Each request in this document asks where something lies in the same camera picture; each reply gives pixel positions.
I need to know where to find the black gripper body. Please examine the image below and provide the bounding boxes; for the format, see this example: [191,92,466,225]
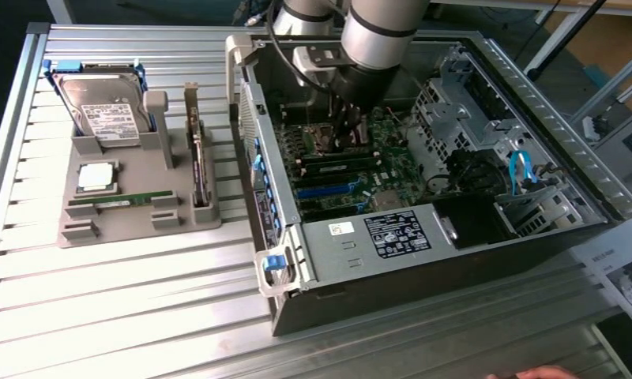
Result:
[325,65,403,114]

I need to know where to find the black installed RAM stick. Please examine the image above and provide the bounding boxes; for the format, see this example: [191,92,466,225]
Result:
[299,155,383,175]

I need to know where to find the green RAM stick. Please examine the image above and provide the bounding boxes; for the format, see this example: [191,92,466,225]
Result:
[68,190,176,208]

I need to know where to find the person's hand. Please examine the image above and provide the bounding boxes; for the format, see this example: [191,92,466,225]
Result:
[484,365,582,379]

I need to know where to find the CPU socket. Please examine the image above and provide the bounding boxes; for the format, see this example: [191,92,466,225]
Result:
[300,122,371,154]

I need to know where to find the green motherboard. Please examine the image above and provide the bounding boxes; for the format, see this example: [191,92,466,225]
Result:
[276,105,436,223]

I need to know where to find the metal disk bay cage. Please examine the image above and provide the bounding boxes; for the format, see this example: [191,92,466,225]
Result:
[413,47,536,160]

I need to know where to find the black fan shroud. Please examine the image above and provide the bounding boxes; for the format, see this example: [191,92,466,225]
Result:
[444,148,510,195]

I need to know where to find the graphics card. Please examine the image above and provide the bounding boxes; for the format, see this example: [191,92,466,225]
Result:
[183,81,213,208]

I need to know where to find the grey power supply unit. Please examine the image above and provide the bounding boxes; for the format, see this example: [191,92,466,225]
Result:
[300,204,458,287]

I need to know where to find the blue case latch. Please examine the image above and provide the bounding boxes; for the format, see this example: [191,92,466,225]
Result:
[261,254,287,273]

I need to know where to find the open black PC case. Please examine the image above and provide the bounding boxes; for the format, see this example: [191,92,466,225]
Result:
[224,32,632,337]

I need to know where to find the hard disk with blue carrier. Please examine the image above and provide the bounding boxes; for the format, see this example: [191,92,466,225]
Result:
[41,58,149,150]

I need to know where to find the grey parts rack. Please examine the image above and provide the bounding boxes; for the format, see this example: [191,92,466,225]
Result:
[56,89,223,250]

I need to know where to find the silver CPU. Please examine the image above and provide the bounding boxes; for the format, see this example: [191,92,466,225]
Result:
[77,161,119,191]

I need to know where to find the printed paper sheet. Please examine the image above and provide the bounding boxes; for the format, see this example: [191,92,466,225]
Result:
[572,219,632,329]

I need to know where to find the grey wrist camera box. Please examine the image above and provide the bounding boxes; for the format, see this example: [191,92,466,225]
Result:
[292,46,344,87]

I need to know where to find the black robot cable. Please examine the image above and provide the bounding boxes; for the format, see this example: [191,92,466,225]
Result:
[264,0,333,94]

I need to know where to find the blue SATA wire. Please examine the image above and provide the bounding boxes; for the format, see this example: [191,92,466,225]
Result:
[507,150,539,197]

